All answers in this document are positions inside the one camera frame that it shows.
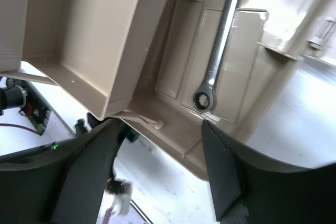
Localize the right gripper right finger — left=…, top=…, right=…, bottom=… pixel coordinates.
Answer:
left=202, top=120, right=335, bottom=223

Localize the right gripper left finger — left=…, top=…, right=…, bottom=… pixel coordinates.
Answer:
left=1, top=130, right=116, bottom=223

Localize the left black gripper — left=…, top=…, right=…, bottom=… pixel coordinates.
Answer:
left=75, top=112, right=140, bottom=151

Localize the short silver wrench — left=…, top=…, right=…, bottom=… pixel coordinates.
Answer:
left=193, top=0, right=238, bottom=113

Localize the beige plastic toolbox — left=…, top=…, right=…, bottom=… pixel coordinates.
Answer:
left=1, top=0, right=335, bottom=180

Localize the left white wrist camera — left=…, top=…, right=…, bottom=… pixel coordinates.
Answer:
left=106, top=178, right=133, bottom=216

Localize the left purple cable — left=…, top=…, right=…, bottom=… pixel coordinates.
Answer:
left=0, top=122, right=40, bottom=134

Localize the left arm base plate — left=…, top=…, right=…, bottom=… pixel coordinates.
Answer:
left=1, top=78, right=52, bottom=136

